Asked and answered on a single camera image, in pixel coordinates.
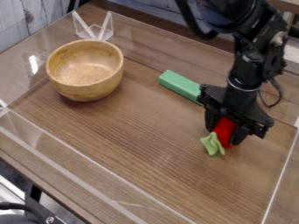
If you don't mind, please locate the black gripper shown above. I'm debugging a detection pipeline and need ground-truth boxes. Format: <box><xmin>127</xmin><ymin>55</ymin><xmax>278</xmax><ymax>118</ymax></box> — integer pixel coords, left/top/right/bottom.
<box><xmin>198</xmin><ymin>80</ymin><xmax>275</xmax><ymax>145</ymax></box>

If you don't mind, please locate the red plush fruit green stem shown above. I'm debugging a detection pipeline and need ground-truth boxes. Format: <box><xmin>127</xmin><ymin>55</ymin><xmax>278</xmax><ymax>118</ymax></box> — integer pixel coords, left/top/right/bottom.
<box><xmin>200</xmin><ymin>116</ymin><xmax>238</xmax><ymax>156</ymax></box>

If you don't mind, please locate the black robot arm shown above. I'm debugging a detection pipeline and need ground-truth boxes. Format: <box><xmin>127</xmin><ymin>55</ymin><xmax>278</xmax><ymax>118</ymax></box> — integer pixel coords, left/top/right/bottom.
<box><xmin>175</xmin><ymin>0</ymin><xmax>287</xmax><ymax>148</ymax></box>

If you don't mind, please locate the green rectangular block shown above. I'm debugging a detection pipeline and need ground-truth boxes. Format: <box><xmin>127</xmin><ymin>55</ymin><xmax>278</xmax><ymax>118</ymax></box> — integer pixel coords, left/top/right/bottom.
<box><xmin>158</xmin><ymin>70</ymin><xmax>202</xmax><ymax>105</ymax></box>

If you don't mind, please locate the light wooden bowl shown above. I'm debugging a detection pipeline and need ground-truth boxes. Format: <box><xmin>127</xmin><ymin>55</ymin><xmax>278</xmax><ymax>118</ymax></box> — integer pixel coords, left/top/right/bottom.
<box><xmin>45</xmin><ymin>39</ymin><xmax>124</xmax><ymax>102</ymax></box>

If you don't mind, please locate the clear acrylic front barrier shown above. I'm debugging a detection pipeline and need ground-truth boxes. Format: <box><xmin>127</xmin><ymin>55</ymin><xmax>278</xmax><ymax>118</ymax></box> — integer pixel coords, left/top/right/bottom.
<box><xmin>0</xmin><ymin>101</ymin><xmax>196</xmax><ymax>224</ymax></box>

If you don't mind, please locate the clear acrylic corner bracket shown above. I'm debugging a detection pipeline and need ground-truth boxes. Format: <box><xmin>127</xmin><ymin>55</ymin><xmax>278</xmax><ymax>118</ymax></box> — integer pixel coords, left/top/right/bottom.
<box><xmin>71</xmin><ymin>11</ymin><xmax>114</xmax><ymax>41</ymax></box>

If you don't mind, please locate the black table leg bracket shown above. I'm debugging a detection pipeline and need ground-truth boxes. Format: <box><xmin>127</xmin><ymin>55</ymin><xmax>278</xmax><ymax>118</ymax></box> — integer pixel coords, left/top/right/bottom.
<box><xmin>24</xmin><ymin>185</ymin><xmax>67</xmax><ymax>224</ymax></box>

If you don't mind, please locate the black cable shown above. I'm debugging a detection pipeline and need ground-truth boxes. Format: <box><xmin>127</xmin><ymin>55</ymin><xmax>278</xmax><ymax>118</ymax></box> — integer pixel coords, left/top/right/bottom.
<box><xmin>0</xmin><ymin>201</ymin><xmax>44</xmax><ymax>224</ymax></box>

